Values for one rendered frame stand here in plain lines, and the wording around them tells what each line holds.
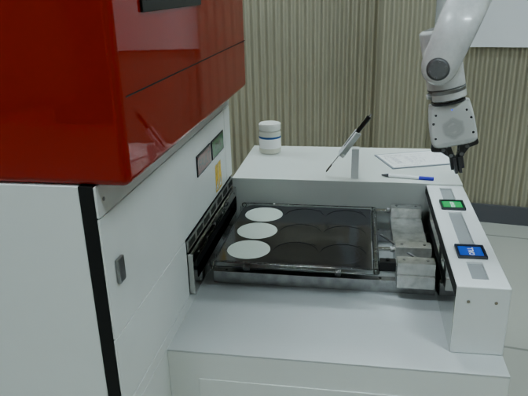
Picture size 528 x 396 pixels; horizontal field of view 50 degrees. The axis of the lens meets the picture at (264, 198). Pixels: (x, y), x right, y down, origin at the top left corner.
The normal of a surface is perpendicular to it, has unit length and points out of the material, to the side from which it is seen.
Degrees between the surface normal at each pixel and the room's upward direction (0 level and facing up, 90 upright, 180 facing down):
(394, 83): 90
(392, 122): 90
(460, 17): 58
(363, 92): 90
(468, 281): 0
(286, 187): 90
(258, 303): 0
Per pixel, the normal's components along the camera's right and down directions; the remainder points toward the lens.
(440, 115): -0.25, 0.31
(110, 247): 0.99, 0.04
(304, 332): -0.03, -0.94
